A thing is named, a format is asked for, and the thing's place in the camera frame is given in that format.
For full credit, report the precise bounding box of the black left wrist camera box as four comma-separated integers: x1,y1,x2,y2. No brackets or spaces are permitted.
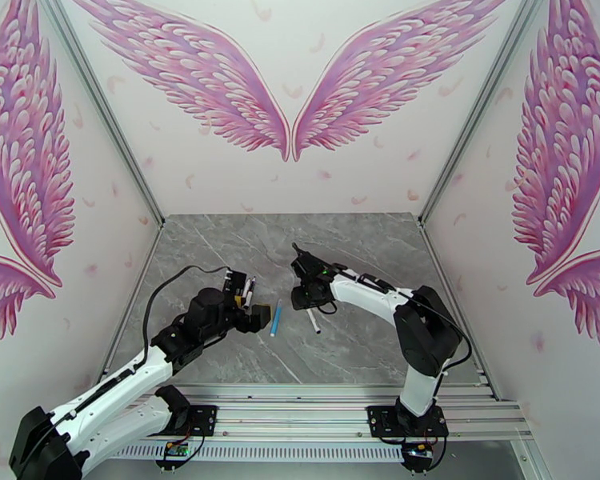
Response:
221,270,247,298

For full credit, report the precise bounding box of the white slotted cable duct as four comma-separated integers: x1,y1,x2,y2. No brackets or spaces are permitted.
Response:
72,439,406,463

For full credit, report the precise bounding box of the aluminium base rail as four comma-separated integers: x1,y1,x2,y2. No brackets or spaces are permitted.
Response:
57,383,536,442

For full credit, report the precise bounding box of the small green controller board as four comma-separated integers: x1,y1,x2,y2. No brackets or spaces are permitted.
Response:
154,442,191,472
401,442,436,472

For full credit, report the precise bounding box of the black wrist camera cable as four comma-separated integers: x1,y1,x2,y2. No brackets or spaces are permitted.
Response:
142,264,231,357
290,242,474,385

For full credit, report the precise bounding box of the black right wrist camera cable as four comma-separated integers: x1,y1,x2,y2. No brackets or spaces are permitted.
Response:
290,242,474,385

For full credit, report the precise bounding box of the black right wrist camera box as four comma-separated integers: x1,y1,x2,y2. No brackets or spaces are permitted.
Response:
290,246,315,276

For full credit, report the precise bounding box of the black left wrist camera cable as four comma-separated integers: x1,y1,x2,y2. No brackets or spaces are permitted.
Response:
142,264,231,357

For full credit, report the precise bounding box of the aluminium frame corner post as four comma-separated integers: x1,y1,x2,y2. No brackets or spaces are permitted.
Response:
415,0,556,230
37,0,167,230

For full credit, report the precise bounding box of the aluminium table side rail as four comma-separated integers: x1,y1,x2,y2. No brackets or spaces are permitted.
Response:
99,224,165,385
418,224,502,402

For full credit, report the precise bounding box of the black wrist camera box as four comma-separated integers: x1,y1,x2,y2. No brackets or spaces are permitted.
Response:
290,246,315,276
221,270,247,298

